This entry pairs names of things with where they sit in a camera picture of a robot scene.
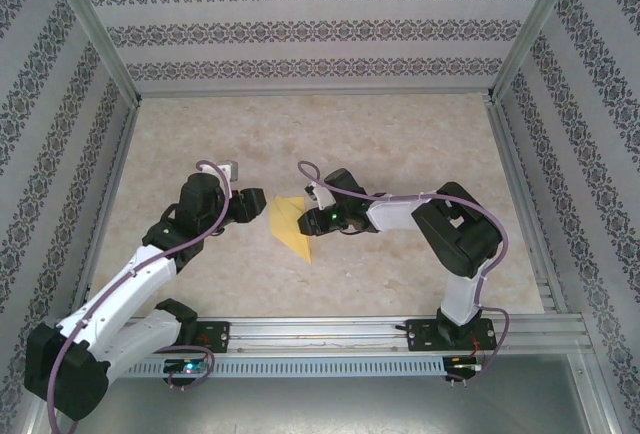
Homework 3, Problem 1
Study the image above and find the yellow paper sheet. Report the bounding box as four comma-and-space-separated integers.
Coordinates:
268, 195, 315, 264

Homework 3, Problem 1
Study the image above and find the left controller circuit board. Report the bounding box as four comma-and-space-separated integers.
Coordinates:
164, 359, 206, 374

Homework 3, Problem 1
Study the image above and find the controller circuit board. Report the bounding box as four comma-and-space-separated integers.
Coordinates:
164, 359, 206, 374
447, 356, 486, 373

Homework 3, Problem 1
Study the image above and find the right controller circuit board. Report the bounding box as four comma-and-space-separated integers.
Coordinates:
447, 356, 486, 373

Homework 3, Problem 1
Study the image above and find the grey metal panel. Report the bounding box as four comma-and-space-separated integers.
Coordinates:
49, 376, 614, 434

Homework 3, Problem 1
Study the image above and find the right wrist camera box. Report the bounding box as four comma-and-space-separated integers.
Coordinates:
304, 182, 334, 210

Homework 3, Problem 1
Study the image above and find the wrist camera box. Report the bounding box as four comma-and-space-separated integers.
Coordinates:
214, 158, 240, 183
304, 182, 334, 210

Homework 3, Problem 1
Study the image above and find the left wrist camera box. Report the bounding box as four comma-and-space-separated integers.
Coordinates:
214, 158, 240, 183

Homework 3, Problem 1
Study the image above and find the aluminium side rail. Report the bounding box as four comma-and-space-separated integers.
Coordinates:
67, 103, 141, 318
487, 101, 569, 315

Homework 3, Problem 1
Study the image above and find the aluminium mounting rail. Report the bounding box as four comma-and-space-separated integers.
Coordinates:
47, 316, 591, 355

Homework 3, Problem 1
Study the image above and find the aluminium back rail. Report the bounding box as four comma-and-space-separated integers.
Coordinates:
134, 87, 496, 101

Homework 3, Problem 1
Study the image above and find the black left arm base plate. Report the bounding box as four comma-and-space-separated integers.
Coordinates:
164, 320, 231, 355

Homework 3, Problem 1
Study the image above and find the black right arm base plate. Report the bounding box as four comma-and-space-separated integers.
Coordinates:
405, 317, 496, 353

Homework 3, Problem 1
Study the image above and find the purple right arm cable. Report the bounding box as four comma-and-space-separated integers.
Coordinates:
297, 160, 512, 373

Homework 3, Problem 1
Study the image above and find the slotted grey cable duct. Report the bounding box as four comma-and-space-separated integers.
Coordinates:
107, 357, 446, 379

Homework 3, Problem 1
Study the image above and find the aluminium frame post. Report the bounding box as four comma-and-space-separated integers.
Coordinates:
42, 0, 144, 105
487, 0, 586, 103

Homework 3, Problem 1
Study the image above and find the aluminium frame bar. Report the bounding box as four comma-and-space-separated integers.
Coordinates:
569, 353, 629, 434

